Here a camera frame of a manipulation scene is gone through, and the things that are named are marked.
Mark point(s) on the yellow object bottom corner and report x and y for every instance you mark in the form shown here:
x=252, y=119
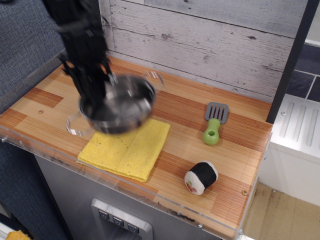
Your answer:
x=17, y=235

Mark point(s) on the silver dispenser button panel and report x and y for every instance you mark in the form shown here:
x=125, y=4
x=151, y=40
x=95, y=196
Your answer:
x=113, y=223

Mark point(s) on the yellow folded cloth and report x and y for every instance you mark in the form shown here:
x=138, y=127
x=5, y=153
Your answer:
x=132, y=154

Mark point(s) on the grey green toy spatula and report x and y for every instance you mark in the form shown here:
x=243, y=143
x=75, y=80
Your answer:
x=216, y=115

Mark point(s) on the white ridged side cabinet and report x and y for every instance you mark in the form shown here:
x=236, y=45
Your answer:
x=291, y=161

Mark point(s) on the black right frame post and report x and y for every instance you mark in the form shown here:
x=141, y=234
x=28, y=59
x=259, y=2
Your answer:
x=299, y=41

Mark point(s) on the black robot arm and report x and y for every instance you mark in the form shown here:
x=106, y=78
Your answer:
x=64, y=11

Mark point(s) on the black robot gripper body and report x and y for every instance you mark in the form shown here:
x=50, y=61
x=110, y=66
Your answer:
x=85, y=46

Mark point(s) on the plush sushi roll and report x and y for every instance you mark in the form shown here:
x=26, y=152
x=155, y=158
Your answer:
x=200, y=177

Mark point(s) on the silver steel pot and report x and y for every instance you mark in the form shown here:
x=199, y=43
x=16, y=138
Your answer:
x=128, y=103

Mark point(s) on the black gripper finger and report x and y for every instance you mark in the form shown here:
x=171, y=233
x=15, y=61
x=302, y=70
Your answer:
x=89, y=81
x=109, y=75

